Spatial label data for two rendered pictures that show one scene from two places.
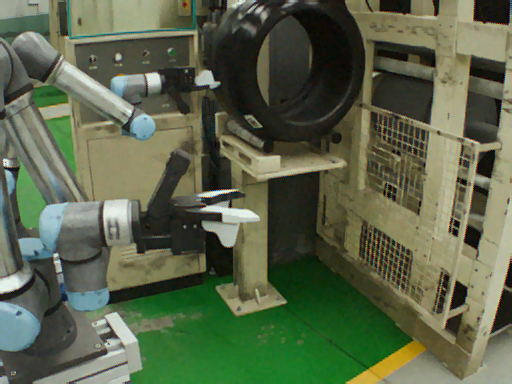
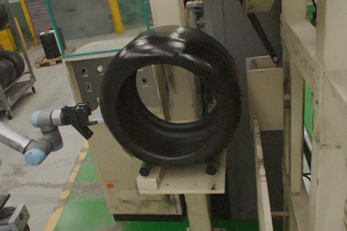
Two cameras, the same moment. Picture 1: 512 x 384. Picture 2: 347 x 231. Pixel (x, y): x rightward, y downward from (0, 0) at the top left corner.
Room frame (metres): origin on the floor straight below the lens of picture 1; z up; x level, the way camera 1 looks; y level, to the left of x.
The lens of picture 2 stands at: (0.85, -0.87, 1.66)
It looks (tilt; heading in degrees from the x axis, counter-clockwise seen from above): 25 degrees down; 40
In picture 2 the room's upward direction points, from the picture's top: 10 degrees counter-clockwise
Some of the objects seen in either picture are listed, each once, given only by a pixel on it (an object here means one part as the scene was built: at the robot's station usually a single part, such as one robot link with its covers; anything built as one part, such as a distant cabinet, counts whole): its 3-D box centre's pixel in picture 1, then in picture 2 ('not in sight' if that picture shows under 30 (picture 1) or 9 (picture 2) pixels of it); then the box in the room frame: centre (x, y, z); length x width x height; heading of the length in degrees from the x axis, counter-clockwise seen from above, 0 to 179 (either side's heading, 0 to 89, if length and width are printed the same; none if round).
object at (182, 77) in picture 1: (176, 80); (77, 115); (1.60, 0.26, 1.14); 0.12 x 0.08 x 0.09; 115
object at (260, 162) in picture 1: (247, 151); (155, 161); (1.78, 0.03, 0.84); 0.36 x 0.09 x 0.06; 25
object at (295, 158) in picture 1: (280, 156); (186, 166); (1.84, -0.10, 0.80); 0.37 x 0.36 x 0.02; 115
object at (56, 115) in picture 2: (152, 84); (61, 117); (1.57, 0.33, 1.13); 0.08 x 0.05 x 0.08; 25
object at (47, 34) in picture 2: not in sight; (53, 44); (5.43, 6.13, 0.38); 1.20 x 0.80 x 0.76; 43
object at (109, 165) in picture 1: (134, 165); (136, 134); (2.22, 0.58, 0.63); 0.56 x 0.41 x 1.27; 115
